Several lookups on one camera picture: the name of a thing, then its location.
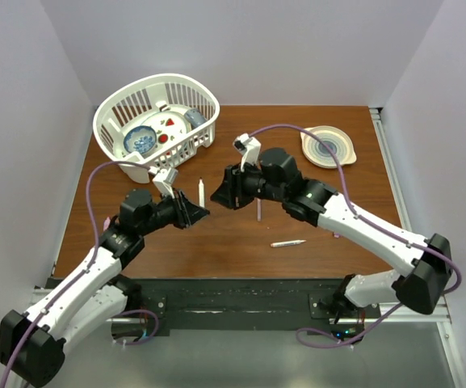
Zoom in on grey blue cup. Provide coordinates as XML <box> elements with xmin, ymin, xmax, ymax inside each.
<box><xmin>183</xmin><ymin>108</ymin><xmax>208</xmax><ymax>129</ymax></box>

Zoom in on beige plate blue rings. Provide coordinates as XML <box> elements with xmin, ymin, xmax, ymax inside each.
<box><xmin>299</xmin><ymin>125</ymin><xmax>358</xmax><ymax>169</ymax></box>

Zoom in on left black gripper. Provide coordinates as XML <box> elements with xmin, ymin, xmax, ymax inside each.
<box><xmin>139</xmin><ymin>188</ymin><xmax>209</xmax><ymax>236</ymax></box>

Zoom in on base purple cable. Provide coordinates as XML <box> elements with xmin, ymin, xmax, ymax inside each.
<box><xmin>295</xmin><ymin>302</ymin><xmax>403</xmax><ymax>349</ymax></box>
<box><xmin>111</xmin><ymin>310</ymin><xmax>160</xmax><ymax>347</ymax></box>

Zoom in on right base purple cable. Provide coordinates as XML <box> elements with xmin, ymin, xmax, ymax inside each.
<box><xmin>295</xmin><ymin>302</ymin><xmax>403</xmax><ymax>349</ymax></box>

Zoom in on white plastic dish basket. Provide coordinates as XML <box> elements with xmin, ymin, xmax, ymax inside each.
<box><xmin>92</xmin><ymin>74</ymin><xmax>220</xmax><ymax>168</ymax></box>

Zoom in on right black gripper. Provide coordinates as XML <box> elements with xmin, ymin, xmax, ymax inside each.
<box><xmin>212</xmin><ymin>157</ymin><xmax>287</xmax><ymax>209</ymax></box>

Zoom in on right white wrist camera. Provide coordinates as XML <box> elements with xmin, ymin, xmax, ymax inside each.
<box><xmin>233</xmin><ymin>133</ymin><xmax>261</xmax><ymax>171</ymax></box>

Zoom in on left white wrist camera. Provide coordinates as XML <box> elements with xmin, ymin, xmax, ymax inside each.
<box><xmin>152</xmin><ymin>167</ymin><xmax>178</xmax><ymax>198</ymax></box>

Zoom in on white black-tip marker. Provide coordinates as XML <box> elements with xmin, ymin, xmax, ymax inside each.
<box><xmin>198</xmin><ymin>178</ymin><xmax>205</xmax><ymax>208</ymax></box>

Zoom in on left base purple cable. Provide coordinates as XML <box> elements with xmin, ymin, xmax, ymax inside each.
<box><xmin>111</xmin><ymin>310</ymin><xmax>160</xmax><ymax>347</ymax></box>

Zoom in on blue patterned bowl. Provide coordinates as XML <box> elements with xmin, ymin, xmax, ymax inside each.
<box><xmin>124</xmin><ymin>125</ymin><xmax>157</xmax><ymax>155</ymax></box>

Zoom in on aluminium frame rail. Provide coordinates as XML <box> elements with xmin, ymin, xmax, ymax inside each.
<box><xmin>369</xmin><ymin>108</ymin><xmax>466</xmax><ymax>387</ymax></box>

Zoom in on purple pen cap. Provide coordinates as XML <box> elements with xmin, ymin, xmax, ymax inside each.
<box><xmin>103</xmin><ymin>217</ymin><xmax>111</xmax><ymax>230</ymax></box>

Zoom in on white pink-end marker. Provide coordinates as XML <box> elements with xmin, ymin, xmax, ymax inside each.
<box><xmin>270</xmin><ymin>239</ymin><xmax>306</xmax><ymax>248</ymax></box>

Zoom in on pink highlighter pen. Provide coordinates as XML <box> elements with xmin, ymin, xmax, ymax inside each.
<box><xmin>256</xmin><ymin>199</ymin><xmax>262</xmax><ymax>222</ymax></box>

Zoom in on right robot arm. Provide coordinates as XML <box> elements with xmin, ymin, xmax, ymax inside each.
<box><xmin>211</xmin><ymin>148</ymin><xmax>453</xmax><ymax>318</ymax></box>

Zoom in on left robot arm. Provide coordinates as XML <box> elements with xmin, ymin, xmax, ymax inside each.
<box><xmin>0</xmin><ymin>189</ymin><xmax>210</xmax><ymax>387</ymax></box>

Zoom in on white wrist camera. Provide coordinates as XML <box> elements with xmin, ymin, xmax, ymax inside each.
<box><xmin>152</xmin><ymin>167</ymin><xmax>178</xmax><ymax>198</ymax></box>
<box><xmin>233</xmin><ymin>133</ymin><xmax>261</xmax><ymax>171</ymax></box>

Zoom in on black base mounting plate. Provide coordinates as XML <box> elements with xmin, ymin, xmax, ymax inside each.
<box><xmin>109</xmin><ymin>275</ymin><xmax>380</xmax><ymax>336</ymax></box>

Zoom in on white strawberry plate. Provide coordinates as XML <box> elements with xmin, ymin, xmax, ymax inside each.
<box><xmin>141</xmin><ymin>111</ymin><xmax>191</xmax><ymax>149</ymax></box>

